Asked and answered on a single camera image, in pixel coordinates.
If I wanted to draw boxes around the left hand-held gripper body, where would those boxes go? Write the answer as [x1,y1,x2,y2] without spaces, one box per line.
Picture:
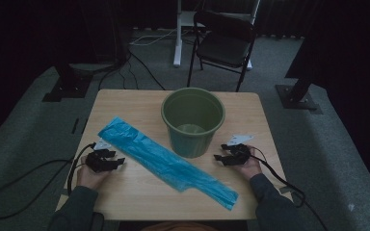
[85,138,118,173]

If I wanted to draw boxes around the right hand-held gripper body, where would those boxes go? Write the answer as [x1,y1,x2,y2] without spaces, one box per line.
[225,134,255,167]

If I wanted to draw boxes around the green plastic bin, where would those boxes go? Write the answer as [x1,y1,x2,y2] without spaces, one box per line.
[160,87,226,160]

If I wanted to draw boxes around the blue plastic trash bag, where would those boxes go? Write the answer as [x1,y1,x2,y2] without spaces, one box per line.
[97,115,240,212]

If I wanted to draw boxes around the person's left hand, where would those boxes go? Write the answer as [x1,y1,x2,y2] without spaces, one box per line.
[75,154,111,191]

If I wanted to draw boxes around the person's right hand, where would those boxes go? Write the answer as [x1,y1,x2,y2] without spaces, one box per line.
[236,145,264,182]

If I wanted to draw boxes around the black floor strips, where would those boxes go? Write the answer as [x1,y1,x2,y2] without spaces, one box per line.
[70,117,89,136]

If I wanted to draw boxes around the black folding chair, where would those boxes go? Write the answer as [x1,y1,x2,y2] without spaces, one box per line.
[186,10,258,93]

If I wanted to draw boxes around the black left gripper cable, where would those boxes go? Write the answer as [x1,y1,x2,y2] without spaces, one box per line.
[0,141,97,221]

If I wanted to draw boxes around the black stand with base plate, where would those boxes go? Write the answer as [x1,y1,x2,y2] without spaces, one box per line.
[275,75,323,113]
[41,61,94,103]

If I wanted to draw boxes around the black floor cables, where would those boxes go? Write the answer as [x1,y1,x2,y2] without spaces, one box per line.
[97,47,167,91]

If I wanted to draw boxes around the white floor cable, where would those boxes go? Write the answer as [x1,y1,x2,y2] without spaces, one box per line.
[128,27,195,47]

